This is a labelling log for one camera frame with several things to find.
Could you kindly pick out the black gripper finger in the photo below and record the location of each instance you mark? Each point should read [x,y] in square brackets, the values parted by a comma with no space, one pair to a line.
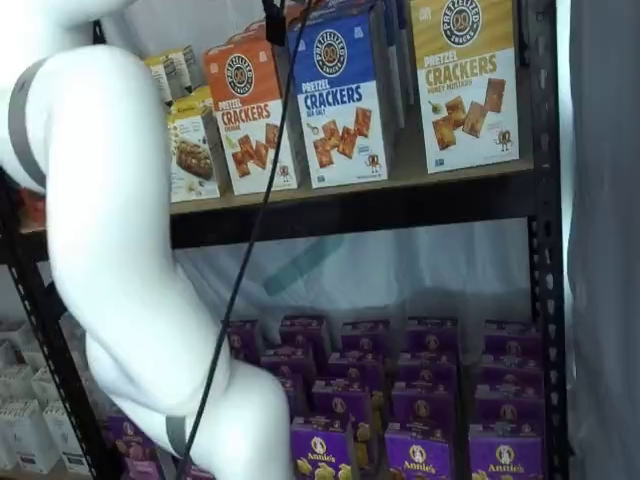
[276,22]

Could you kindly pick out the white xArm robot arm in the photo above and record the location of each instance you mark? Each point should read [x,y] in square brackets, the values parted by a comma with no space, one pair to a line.
[100,200]

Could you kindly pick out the orange pretzel crackers box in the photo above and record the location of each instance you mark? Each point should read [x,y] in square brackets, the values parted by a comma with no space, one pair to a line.
[250,32]
[240,125]

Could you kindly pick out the grey and white box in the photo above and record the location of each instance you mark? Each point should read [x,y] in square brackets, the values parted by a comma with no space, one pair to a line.
[185,70]
[157,75]

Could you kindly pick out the yellow granola bar box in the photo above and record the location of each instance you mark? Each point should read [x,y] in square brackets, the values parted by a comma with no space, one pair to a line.
[192,102]
[192,160]

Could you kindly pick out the yellow pretzel crackers box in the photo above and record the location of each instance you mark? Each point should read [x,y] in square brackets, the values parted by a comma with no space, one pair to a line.
[465,100]

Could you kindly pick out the wooden shelf board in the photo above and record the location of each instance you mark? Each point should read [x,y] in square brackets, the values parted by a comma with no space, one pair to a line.
[400,187]

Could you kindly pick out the purple Annie's snack box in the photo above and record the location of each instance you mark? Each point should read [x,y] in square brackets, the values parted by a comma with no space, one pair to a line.
[510,370]
[340,400]
[422,455]
[427,370]
[320,450]
[245,340]
[425,407]
[365,337]
[305,332]
[130,440]
[512,335]
[505,460]
[355,367]
[507,412]
[290,395]
[292,362]
[432,337]

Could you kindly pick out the white carton box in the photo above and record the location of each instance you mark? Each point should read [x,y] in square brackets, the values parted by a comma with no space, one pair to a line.
[62,435]
[22,435]
[42,385]
[15,382]

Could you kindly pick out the teal tape strip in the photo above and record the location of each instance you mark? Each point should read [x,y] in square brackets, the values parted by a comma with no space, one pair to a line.
[310,262]

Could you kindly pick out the red package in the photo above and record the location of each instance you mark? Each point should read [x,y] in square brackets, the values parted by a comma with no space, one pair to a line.
[32,207]

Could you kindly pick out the white fabric curtain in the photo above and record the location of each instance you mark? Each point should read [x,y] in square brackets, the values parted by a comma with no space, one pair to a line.
[605,250]

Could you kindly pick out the black metal shelf frame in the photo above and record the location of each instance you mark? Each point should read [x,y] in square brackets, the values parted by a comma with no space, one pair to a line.
[547,250]

